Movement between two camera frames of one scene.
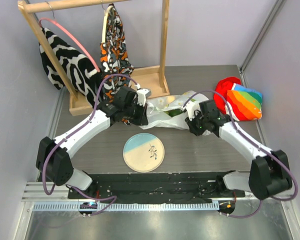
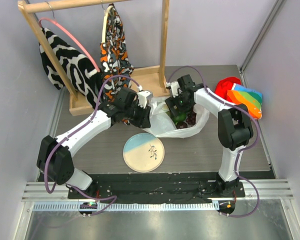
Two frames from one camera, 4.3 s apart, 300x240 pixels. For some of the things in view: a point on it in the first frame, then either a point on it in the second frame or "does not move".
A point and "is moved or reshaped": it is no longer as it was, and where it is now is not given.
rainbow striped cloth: x=245 y=104 does not move
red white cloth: x=222 y=86 does not move
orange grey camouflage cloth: x=116 y=57 does not move
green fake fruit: x=173 y=112 is moved or reshaped
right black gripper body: x=192 y=126 → x=175 y=110
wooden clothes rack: x=152 y=79 does not move
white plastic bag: x=157 y=106 is moved or reshaped
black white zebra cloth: x=84 y=75 does not move
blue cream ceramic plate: x=144 y=152 does not move
